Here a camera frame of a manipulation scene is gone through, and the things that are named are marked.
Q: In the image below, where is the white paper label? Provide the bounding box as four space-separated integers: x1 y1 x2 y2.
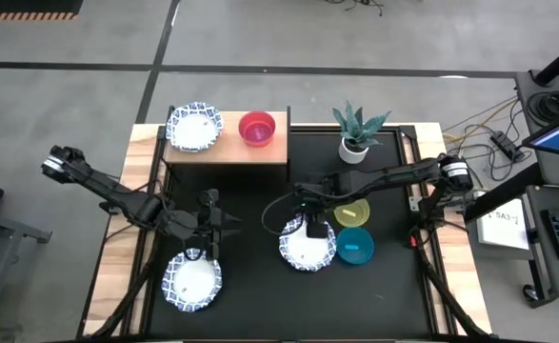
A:
476 209 531 252

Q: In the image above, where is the snake plant in white pot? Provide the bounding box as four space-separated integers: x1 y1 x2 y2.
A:
331 99 392 166

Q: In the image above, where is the wooden shelf with black legs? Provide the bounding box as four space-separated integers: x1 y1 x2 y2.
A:
157 105 293 185

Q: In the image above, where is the grey metal desk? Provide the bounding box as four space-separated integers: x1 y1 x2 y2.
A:
0 204 52 325

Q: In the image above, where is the black floor cable bundle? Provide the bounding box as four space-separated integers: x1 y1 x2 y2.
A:
324 0 385 18

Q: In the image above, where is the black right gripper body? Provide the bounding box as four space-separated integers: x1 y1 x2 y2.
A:
293 171 345 215

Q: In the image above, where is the blue patterned paper bowl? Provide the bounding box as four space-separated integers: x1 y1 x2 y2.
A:
278 212 338 273
161 247 224 313
165 100 225 153

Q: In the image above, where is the yellow plastic bowl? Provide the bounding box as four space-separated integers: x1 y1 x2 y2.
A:
332 198 371 229

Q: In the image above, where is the teal plastic bowl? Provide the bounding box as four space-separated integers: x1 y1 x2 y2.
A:
336 226 375 266

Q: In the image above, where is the coiled black cable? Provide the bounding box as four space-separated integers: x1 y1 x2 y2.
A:
526 90 559 126

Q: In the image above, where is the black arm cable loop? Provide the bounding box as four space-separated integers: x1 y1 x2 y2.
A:
261 192 309 238

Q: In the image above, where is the red plastic bowl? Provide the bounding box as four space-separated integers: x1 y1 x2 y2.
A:
238 110 277 149

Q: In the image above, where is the black mat with hazard stripes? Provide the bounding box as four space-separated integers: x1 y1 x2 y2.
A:
0 0 85 21

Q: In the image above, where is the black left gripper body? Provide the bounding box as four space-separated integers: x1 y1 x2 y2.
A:
164 189 243 239

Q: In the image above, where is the grey equipment cart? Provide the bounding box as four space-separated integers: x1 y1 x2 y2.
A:
514 69 559 309

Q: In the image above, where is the black power strip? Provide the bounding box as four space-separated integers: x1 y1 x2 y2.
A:
489 131 523 163

